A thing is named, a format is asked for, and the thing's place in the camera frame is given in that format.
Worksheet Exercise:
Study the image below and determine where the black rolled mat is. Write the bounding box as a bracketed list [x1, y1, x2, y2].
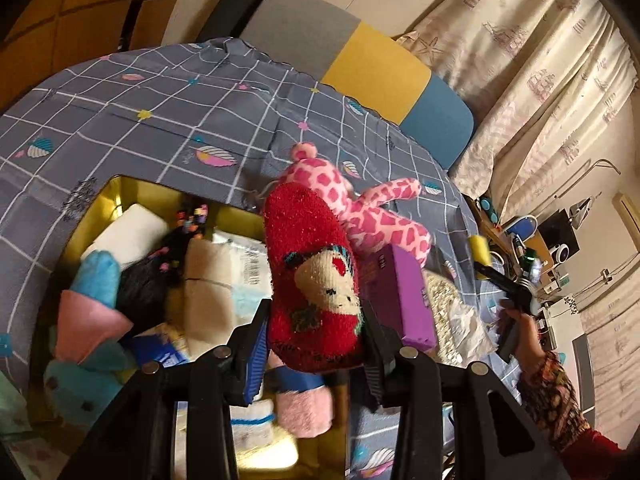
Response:
[192, 0, 287, 43]

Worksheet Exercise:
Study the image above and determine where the blue tissue packet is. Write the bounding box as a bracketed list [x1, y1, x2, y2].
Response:
[132, 322, 191, 366]

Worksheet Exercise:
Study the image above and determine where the wall air conditioner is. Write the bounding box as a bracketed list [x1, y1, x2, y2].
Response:
[612, 190, 640, 241]

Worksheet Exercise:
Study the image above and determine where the purple carton box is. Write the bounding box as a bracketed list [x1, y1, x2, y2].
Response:
[362, 244, 436, 353]

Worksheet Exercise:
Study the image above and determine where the red fuzzy sock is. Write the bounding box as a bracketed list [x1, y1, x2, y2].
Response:
[263, 183, 366, 373]

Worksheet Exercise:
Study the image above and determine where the face mask packet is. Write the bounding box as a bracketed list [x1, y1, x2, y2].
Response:
[212, 230, 273, 316]

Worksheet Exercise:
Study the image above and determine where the white towel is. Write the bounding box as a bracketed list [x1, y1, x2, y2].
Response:
[81, 203, 171, 271]

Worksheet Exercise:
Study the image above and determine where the person's right forearm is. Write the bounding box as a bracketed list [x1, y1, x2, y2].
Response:
[515, 350, 626, 480]

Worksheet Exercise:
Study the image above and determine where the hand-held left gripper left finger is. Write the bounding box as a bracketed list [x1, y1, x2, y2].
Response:
[57, 299, 273, 480]

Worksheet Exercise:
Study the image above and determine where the bent metal lamp pole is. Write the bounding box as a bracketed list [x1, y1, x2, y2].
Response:
[550, 159, 623, 211]

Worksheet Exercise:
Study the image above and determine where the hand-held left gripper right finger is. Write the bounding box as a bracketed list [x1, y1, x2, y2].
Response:
[360, 297, 571, 480]

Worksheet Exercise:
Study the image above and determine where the blue plush toy pink skirt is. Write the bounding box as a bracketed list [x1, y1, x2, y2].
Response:
[42, 250, 146, 428]

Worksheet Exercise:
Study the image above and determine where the patterned curtain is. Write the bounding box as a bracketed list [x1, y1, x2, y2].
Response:
[395, 0, 640, 221]

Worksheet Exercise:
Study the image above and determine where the wooden side desk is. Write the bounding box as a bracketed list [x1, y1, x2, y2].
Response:
[467, 195, 556, 281]

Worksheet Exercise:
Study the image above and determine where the green plastic mat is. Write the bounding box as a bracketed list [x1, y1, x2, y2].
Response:
[0, 375, 31, 436]

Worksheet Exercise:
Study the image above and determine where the person's right hand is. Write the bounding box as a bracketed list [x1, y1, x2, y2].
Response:
[495, 305, 546, 376]

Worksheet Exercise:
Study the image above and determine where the cream cloth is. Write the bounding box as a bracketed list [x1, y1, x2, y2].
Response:
[182, 237, 238, 356]

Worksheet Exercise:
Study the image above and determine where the wooden wardrobe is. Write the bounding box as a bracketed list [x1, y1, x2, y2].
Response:
[0, 0, 201, 111]

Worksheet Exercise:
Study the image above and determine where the pale yellow sock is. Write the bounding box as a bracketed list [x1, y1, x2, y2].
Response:
[235, 430, 301, 473]

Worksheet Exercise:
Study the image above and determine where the pink fuzzy sock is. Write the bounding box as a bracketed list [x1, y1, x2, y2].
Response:
[267, 350, 336, 438]

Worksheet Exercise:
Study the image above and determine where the blue checked tablecloth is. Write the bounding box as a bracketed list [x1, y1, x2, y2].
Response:
[0, 37, 501, 480]

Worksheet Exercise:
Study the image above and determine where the white sock blue stripe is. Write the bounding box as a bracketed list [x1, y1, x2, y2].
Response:
[230, 397, 278, 453]

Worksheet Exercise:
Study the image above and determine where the yellow cloth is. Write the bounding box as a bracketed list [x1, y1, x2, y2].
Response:
[467, 234, 495, 267]

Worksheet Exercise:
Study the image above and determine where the gold tin box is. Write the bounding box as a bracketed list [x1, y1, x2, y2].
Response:
[27, 175, 351, 480]

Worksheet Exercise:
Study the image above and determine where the blue metal chair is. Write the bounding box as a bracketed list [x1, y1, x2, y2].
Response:
[505, 215, 538, 241]

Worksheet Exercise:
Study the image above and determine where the grey yellow blue chair back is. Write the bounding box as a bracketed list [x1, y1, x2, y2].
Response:
[240, 0, 475, 168]

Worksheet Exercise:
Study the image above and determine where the pink spotted plush toy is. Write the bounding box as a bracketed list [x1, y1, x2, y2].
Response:
[277, 142, 432, 268]

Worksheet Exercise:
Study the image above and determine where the teal round gadget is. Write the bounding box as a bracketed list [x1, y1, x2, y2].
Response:
[477, 197, 501, 223]

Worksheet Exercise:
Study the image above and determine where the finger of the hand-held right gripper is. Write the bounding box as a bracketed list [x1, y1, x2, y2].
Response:
[475, 260, 523, 301]

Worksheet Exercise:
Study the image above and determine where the black beaded hairpiece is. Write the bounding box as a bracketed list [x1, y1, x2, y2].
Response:
[117, 202, 211, 333]

